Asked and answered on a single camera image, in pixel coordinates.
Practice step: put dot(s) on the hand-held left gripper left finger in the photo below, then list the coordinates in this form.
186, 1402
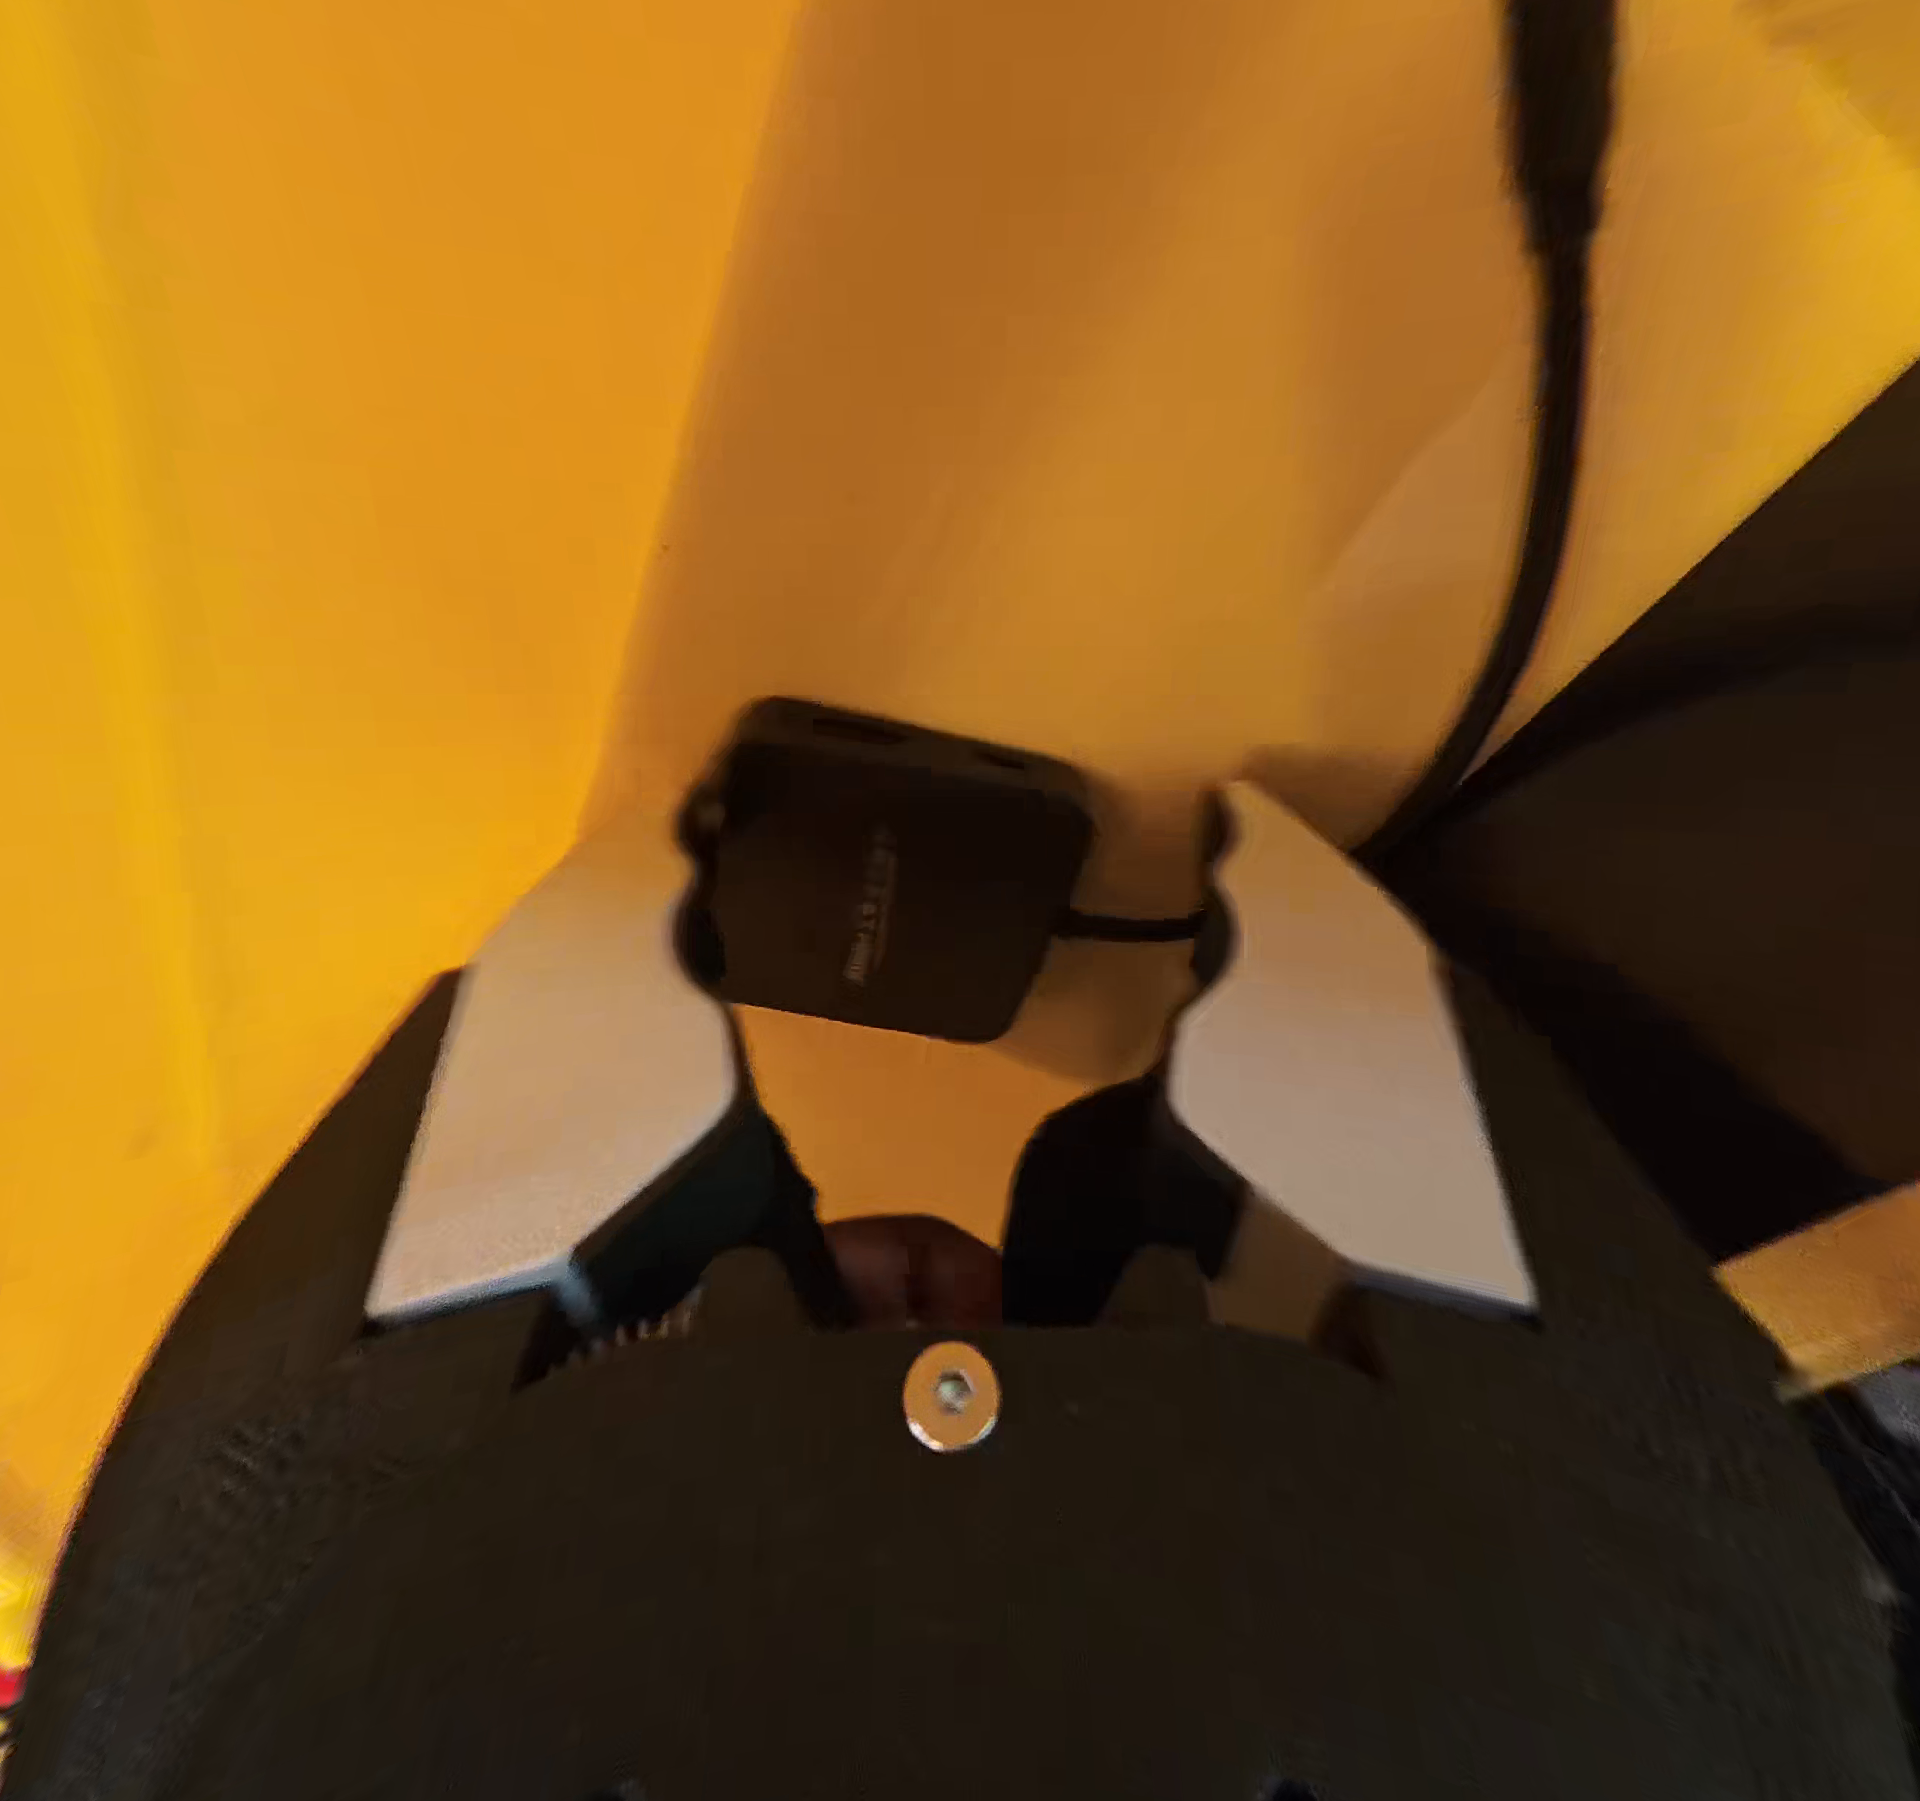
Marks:
570, 1051

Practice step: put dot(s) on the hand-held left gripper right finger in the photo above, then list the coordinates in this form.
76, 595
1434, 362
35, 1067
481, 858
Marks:
1335, 1051

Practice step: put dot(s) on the yellow plastic bin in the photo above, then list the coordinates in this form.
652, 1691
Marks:
449, 332

